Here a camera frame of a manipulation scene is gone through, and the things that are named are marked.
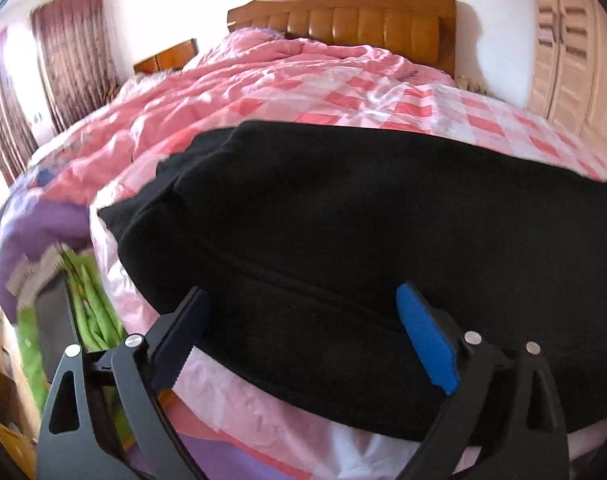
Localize pink checkered bed sheet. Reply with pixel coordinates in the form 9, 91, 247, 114
87, 66, 607, 480

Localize maroon curtain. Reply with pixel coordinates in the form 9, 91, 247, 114
0, 0, 118, 184

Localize wooden nightstand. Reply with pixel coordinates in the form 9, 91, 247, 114
133, 39, 198, 75

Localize wooden bed headboard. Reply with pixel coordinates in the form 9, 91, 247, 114
227, 0, 456, 76

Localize pink quilt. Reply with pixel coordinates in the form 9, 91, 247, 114
29, 28, 454, 206

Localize purple blanket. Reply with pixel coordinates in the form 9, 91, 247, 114
0, 167, 90, 322

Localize light wooden wardrobe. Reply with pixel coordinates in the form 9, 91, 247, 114
527, 0, 607, 146

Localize black pants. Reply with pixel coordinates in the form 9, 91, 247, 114
96, 119, 607, 446

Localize green bag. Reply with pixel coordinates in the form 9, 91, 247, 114
14, 247, 134, 451

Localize wooden dresser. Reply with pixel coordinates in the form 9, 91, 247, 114
0, 310, 36, 479

